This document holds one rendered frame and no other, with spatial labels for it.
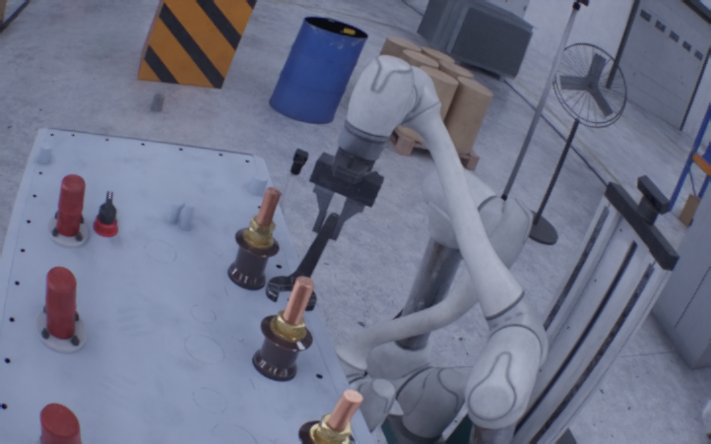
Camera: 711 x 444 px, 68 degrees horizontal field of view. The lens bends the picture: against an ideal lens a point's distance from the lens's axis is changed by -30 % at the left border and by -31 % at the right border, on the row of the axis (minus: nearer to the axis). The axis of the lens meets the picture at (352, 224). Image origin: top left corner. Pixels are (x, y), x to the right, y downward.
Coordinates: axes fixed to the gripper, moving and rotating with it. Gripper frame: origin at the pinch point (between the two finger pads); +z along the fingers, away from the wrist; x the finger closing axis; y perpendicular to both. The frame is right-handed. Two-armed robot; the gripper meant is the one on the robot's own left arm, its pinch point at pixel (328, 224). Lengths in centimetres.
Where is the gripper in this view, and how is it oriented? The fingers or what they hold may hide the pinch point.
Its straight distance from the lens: 150.0
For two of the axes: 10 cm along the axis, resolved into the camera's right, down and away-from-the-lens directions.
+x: -9.2, -3.9, 0.2
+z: -3.4, 8.2, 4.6
